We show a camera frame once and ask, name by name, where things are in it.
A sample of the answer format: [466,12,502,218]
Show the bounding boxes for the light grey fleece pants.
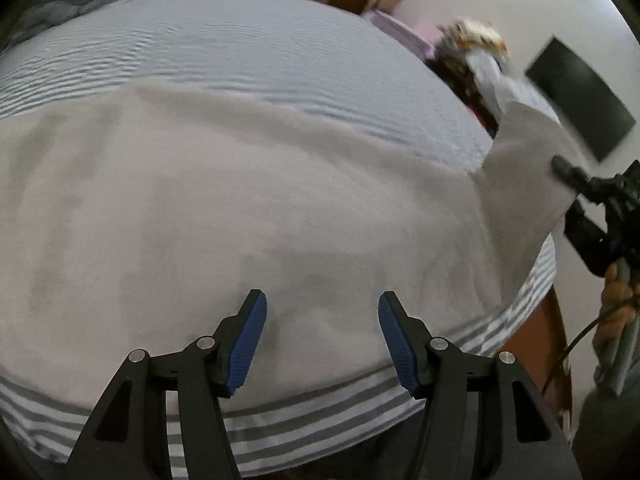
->
[1,82,582,408]

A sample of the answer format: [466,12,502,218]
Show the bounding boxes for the right hand on gripper handle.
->
[592,263,639,364]

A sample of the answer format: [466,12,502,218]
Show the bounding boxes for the white dotted blue cloth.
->
[465,50,560,124]

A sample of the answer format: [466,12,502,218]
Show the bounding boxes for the floral pillow on pile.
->
[437,18,510,58]

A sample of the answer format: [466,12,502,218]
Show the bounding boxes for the folded lilac cloth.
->
[361,10,436,62]

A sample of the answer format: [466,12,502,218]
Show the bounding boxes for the grey white striped bed sheet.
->
[0,0,558,479]

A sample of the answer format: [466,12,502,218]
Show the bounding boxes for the black cable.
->
[541,303,637,396]

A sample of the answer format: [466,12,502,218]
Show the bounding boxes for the black wall television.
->
[525,37,637,162]

